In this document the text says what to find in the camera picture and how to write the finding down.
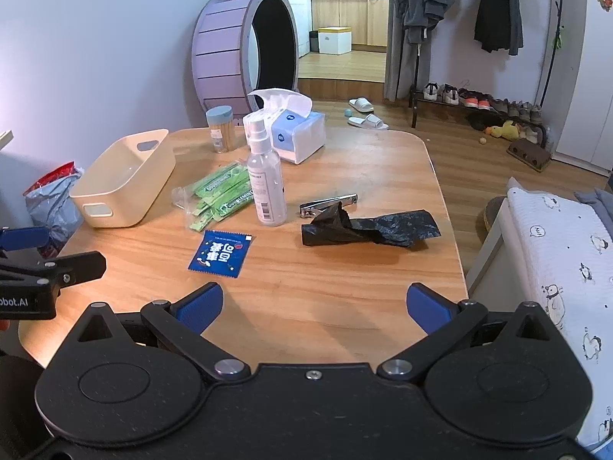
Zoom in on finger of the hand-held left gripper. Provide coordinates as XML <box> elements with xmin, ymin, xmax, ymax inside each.
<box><xmin>0</xmin><ymin>250</ymin><xmax>107</xmax><ymax>292</ymax></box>
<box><xmin>0</xmin><ymin>226</ymin><xmax>51</xmax><ymax>252</ymax></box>

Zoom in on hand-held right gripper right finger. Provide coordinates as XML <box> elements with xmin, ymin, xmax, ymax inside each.
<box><xmin>376</xmin><ymin>284</ymin><xmax>568</xmax><ymax>384</ymax></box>

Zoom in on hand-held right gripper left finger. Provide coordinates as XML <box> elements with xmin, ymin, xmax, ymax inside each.
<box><xmin>72</xmin><ymin>283</ymin><xmax>252</xmax><ymax>382</ymax></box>

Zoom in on blue sachet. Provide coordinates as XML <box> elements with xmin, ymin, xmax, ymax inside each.
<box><xmin>188</xmin><ymin>230</ymin><xmax>256</xmax><ymax>281</ymax></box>

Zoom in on black plastic bag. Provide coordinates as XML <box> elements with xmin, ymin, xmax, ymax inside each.
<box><xmin>301</xmin><ymin>201</ymin><xmax>442</xmax><ymax>249</ymax></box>

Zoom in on cream plastic basket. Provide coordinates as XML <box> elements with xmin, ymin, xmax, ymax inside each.
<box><xmin>69</xmin><ymin>128</ymin><xmax>177</xmax><ymax>229</ymax></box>

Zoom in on bundle of green gum sticks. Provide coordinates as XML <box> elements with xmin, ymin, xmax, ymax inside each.
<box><xmin>184</xmin><ymin>162</ymin><xmax>256</xmax><ymax>233</ymax></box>

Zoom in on clear spray bottle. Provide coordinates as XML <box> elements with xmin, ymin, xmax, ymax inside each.
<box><xmin>243</xmin><ymin>111</ymin><xmax>288</xmax><ymax>227</ymax></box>

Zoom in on metal nail clipper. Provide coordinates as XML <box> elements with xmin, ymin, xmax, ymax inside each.
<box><xmin>299</xmin><ymin>193</ymin><xmax>359</xmax><ymax>219</ymax></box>

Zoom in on toothpick jar with blue lid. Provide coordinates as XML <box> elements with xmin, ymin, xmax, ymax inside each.
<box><xmin>206</xmin><ymin>106</ymin><xmax>236</xmax><ymax>154</ymax></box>

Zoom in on blue and white tissue pack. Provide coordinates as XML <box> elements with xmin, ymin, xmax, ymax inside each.
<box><xmin>246</xmin><ymin>88</ymin><xmax>328</xmax><ymax>165</ymax></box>

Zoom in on grey plastic bag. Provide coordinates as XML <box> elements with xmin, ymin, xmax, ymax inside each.
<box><xmin>24</xmin><ymin>172</ymin><xmax>86</xmax><ymax>258</ymax></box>

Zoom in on printed blanket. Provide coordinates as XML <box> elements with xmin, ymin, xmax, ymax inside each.
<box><xmin>506</xmin><ymin>186</ymin><xmax>613</xmax><ymax>452</ymax></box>

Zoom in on brown cardboard scratcher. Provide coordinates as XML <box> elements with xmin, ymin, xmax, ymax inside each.
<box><xmin>506</xmin><ymin>140</ymin><xmax>552</xmax><ymax>173</ymax></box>

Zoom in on yellow duck toy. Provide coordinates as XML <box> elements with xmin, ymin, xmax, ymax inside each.
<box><xmin>485</xmin><ymin>120</ymin><xmax>521</xmax><ymax>143</ymax></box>

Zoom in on blue grey cloth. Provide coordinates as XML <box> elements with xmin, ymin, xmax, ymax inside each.
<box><xmin>574</xmin><ymin>188</ymin><xmax>613</xmax><ymax>241</ymax></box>

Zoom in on black shoe rack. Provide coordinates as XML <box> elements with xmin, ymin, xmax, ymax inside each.
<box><xmin>408</xmin><ymin>84</ymin><xmax>549</xmax><ymax>148</ymax></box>

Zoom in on row of shoes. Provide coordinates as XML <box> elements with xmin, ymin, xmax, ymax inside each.
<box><xmin>421</xmin><ymin>81</ymin><xmax>545</xmax><ymax>126</ymax></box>

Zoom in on purple cat wheel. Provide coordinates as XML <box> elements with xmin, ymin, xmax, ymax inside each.
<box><xmin>191</xmin><ymin>0</ymin><xmax>300</xmax><ymax>128</ymax></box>

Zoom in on white box with yellow lid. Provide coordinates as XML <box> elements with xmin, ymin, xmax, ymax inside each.
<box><xmin>317</xmin><ymin>26</ymin><xmax>353</xmax><ymax>55</ymax></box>

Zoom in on black coat rack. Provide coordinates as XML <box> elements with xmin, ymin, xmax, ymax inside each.
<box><xmin>517</xmin><ymin>0</ymin><xmax>578</xmax><ymax>118</ymax></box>

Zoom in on wooden kitchen cabinet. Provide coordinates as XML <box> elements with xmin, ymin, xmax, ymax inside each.
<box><xmin>310</xmin><ymin>0</ymin><xmax>390</xmax><ymax>49</ymax></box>

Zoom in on black hanging coat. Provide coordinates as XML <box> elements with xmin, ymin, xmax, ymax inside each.
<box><xmin>474</xmin><ymin>0</ymin><xmax>524</xmax><ymax>56</ymax></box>

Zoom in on grey hanging jacket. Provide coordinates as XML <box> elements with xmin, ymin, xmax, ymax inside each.
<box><xmin>393</xmin><ymin>0</ymin><xmax>455</xmax><ymax>47</ymax></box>

